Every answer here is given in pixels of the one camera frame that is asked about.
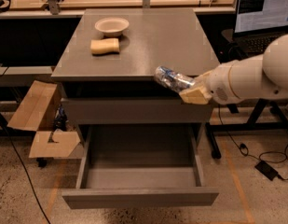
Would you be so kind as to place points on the open grey middle drawer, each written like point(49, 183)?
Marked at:
point(140, 165)

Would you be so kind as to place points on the tan sponge block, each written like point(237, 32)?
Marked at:
point(108, 45)

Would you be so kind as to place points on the black laptop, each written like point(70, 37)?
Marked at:
point(258, 23)

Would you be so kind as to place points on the grey drawer cabinet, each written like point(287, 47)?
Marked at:
point(172, 37)

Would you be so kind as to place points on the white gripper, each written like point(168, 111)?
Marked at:
point(218, 84)

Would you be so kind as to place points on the black power adapter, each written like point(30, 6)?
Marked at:
point(266, 170)

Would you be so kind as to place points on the silver blue redbull can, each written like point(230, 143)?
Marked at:
point(172, 80)

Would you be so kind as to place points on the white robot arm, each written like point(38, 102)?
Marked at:
point(263, 76)

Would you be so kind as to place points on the closed grey top drawer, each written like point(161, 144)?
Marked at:
point(133, 111)

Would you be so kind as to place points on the black laptop stand table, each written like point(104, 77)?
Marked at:
point(251, 123)

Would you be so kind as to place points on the white paper bowl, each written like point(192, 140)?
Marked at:
point(112, 26)

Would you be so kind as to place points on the open cardboard box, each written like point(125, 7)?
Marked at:
point(36, 113)

